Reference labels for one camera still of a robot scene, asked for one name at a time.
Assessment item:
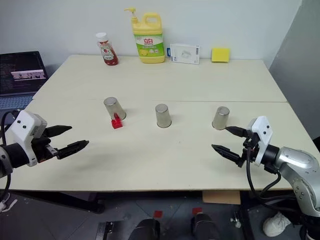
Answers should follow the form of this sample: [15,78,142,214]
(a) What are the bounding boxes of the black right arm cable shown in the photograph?
[245,147,283,204]

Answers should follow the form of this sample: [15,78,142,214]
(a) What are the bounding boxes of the white shoe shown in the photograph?
[262,211,293,238]

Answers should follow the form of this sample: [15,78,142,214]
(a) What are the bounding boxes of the steel cup upside down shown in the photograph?
[103,96,127,120]
[211,106,230,131]
[154,103,173,129]

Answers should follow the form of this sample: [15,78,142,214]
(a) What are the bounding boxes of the brown cardboard piece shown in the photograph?
[202,191,241,205]

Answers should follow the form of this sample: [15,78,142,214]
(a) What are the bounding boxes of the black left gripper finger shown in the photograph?
[56,140,90,160]
[46,124,73,138]

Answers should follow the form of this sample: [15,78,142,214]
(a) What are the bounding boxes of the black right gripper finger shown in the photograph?
[211,143,243,166]
[224,125,250,138]

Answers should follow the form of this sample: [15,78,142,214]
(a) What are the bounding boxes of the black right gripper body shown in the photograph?
[235,131,261,168]

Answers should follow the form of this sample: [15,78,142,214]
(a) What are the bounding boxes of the red toy brick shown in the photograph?
[111,112,124,130]

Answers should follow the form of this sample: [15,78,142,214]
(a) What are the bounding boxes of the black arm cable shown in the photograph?
[245,147,283,204]
[0,109,21,199]

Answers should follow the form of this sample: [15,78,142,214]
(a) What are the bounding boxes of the black table leg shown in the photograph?
[239,191,256,240]

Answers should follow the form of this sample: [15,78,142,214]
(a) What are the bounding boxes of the white product box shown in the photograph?
[169,43,201,65]

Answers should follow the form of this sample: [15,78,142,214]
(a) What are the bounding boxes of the yellow detergent pump bottle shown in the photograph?
[123,7,166,64]

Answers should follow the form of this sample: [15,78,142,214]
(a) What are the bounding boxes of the grey partition panel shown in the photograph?
[268,4,320,149]

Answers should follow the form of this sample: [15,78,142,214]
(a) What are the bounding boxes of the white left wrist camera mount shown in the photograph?
[7,109,48,168]

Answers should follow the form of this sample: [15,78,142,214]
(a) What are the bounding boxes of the open dark laptop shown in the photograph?
[0,51,49,111]

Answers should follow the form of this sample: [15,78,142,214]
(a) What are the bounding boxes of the dark rounded shape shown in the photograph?
[190,212,221,240]
[127,218,161,240]

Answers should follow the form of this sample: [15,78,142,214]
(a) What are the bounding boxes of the yellow sponge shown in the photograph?
[211,47,231,63]

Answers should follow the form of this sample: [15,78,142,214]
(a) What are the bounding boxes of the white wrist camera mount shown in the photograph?
[7,109,48,168]
[246,115,274,166]

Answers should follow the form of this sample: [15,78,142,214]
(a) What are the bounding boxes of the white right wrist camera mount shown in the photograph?
[246,115,274,166]

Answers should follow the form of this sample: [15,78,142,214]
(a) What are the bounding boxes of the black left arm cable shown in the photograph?
[0,109,21,199]

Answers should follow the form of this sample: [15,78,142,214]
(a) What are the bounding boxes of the red ketchup bottle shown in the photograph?
[95,32,120,67]

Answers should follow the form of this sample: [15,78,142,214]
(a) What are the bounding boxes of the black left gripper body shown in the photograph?
[30,128,61,164]

